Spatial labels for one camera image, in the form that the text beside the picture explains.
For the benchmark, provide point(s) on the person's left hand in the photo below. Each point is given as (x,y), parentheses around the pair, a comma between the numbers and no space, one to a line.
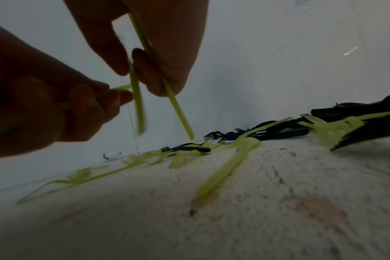
(37,101)

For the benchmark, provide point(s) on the person's right hand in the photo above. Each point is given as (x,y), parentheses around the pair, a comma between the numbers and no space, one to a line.
(179,38)

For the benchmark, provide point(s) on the green plastic fork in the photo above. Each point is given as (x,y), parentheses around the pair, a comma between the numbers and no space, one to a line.
(137,101)
(179,111)

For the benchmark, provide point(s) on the pile of plastic cutlery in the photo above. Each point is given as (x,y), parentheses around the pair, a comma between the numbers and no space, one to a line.
(224,172)

